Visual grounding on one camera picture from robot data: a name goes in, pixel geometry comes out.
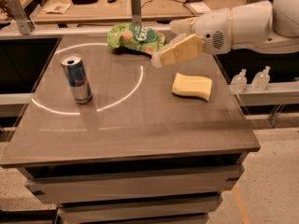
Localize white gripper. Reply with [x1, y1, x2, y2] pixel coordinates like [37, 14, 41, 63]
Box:
[150, 8, 232, 67]

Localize red bull can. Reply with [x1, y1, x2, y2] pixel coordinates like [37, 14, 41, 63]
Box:
[60, 53, 93, 104]

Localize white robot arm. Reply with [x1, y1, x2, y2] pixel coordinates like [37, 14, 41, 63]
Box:
[151, 0, 299, 67]

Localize yellow sponge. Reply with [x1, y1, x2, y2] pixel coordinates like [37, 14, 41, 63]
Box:
[172, 73, 212, 101]

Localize white paper pad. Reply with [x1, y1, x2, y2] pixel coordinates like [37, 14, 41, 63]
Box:
[190, 2, 210, 14]

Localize green chip bag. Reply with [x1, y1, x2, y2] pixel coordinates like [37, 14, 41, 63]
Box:
[107, 23, 165, 55]

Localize clear plastic bottle left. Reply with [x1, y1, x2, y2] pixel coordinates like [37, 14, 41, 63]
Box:
[230, 69, 247, 94]

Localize clear plastic bottle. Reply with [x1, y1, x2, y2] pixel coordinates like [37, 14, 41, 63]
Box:
[230, 69, 247, 94]
[251, 66, 270, 91]

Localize clear plastic bottle right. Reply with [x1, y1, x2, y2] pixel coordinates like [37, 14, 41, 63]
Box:
[251, 66, 270, 91]

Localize black object on desk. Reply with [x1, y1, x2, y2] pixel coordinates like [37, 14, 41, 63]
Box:
[71, 0, 98, 5]

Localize paper sheet on desk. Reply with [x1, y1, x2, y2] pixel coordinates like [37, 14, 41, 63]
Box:
[44, 3, 71, 14]

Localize grey drawer cabinet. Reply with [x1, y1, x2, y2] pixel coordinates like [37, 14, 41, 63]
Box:
[21, 154, 244, 224]

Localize metal bracket middle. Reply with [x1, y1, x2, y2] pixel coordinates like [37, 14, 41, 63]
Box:
[130, 0, 142, 25]

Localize metal bracket left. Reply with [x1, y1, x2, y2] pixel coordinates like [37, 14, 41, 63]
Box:
[6, 0, 35, 35]

